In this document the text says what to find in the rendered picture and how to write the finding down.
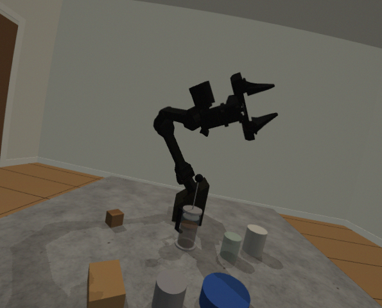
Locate glass coffee press with plunger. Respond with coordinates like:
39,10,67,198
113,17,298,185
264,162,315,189
175,174,204,252

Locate grey cylinder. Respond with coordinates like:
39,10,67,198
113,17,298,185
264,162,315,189
242,224,267,257
152,269,187,308

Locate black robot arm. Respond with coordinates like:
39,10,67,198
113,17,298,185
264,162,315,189
153,81,221,195

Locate tan rectangular block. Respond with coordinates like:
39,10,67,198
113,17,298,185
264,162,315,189
87,259,126,308

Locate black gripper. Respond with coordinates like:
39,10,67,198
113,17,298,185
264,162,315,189
216,73,278,141

